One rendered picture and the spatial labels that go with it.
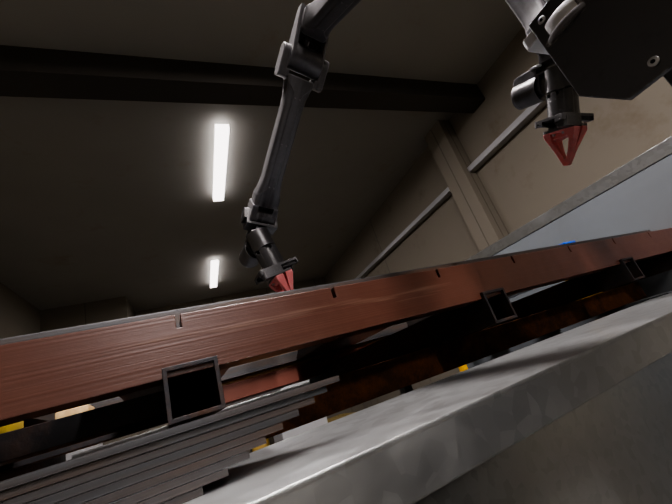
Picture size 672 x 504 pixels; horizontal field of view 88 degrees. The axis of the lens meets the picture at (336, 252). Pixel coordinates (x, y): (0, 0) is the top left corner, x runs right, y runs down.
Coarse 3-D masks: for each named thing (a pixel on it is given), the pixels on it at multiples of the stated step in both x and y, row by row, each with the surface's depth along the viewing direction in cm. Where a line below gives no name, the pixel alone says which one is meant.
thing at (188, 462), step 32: (320, 384) 25; (224, 416) 22; (256, 416) 23; (288, 416) 24; (128, 448) 19; (160, 448) 20; (192, 448) 21; (224, 448) 21; (32, 480) 17; (64, 480) 18; (96, 480) 18; (128, 480) 19; (160, 480) 19; (192, 480) 20
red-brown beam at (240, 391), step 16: (336, 352) 115; (352, 352) 116; (272, 368) 105; (288, 368) 106; (304, 368) 108; (320, 368) 110; (224, 384) 98; (240, 384) 99; (256, 384) 100; (272, 384) 102; (288, 384) 104; (176, 416) 89
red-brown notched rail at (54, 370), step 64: (512, 256) 61; (576, 256) 69; (640, 256) 80; (192, 320) 36; (256, 320) 38; (320, 320) 41; (384, 320) 45; (0, 384) 28; (64, 384) 29; (128, 384) 31
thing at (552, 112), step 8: (568, 88) 70; (552, 96) 72; (560, 96) 71; (568, 96) 70; (576, 96) 70; (552, 104) 72; (560, 104) 71; (568, 104) 70; (576, 104) 71; (552, 112) 73; (560, 112) 71; (568, 112) 69; (576, 112) 71; (544, 120) 72; (552, 120) 72; (584, 120) 72; (592, 120) 73; (536, 128) 74
